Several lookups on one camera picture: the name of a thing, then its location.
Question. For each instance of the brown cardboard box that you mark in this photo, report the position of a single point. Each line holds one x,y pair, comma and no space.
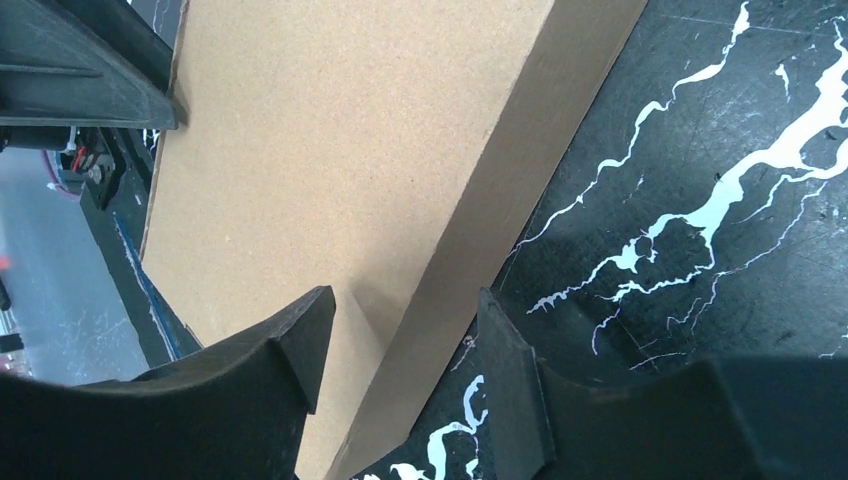
392,150

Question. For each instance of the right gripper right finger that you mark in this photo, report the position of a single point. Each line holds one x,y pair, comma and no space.
749,417

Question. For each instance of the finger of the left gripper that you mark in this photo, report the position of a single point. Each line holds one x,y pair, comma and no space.
83,64

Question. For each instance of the aluminium rail base frame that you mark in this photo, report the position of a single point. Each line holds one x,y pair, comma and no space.
111,171

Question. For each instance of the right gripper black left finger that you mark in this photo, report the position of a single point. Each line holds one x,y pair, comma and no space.
234,410

